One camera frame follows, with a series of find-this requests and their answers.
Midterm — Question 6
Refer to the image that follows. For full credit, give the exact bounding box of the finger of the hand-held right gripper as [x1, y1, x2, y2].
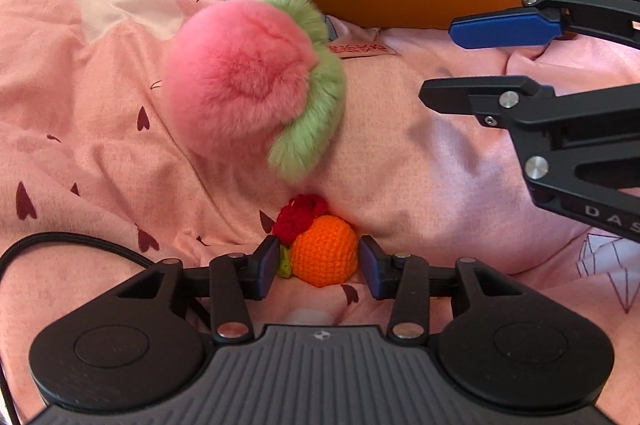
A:
[419, 76, 640, 206]
[449, 0, 640, 50]

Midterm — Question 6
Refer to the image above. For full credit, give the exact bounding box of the black braided cable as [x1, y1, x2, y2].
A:
[0, 232, 213, 425]

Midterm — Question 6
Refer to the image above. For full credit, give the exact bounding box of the pink printed duvet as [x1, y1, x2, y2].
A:
[0, 0, 640, 425]

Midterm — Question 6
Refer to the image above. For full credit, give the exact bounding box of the red label tag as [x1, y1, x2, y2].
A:
[325, 40, 396, 58]

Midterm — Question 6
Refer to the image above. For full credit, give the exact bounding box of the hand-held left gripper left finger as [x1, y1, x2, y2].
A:
[117, 235, 281, 342]

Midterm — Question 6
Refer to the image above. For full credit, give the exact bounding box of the pink fleece blanket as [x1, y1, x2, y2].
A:
[320, 20, 640, 296]

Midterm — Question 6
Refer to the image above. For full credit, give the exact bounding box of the pink green fluffy pompom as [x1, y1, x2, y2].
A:
[162, 0, 347, 183]

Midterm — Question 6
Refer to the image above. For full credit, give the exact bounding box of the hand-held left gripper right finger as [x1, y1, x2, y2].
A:
[359, 235, 523, 342]

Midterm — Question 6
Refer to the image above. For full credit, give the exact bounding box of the orange crochet fruit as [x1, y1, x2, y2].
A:
[272, 194, 360, 288]

